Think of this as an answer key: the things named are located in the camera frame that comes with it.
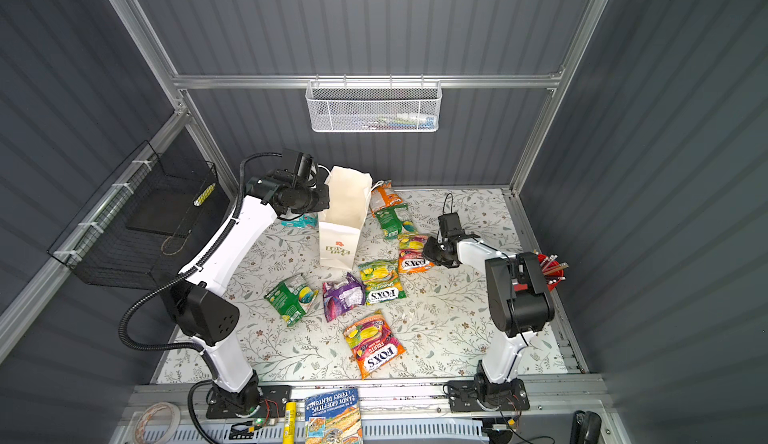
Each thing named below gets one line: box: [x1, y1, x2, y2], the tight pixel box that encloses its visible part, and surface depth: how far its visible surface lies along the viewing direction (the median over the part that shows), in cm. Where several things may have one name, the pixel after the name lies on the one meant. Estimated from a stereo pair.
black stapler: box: [570, 410, 602, 444], surface depth 68 cm
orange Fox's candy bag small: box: [398, 234, 435, 273], surface depth 100 cm
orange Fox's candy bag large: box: [343, 310, 406, 380], surface depth 82 cm
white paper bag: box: [317, 166, 384, 271], surface depth 88 cm
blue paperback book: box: [305, 388, 363, 444], surface depth 71 cm
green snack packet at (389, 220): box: [376, 203, 409, 238], surface depth 107 cm
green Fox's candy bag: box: [358, 260, 407, 305], surface depth 93 cm
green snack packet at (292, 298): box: [264, 274, 319, 327], surface depth 88 cm
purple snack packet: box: [322, 272, 367, 323], surface depth 89 cm
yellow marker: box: [283, 402, 297, 444], surface depth 71 cm
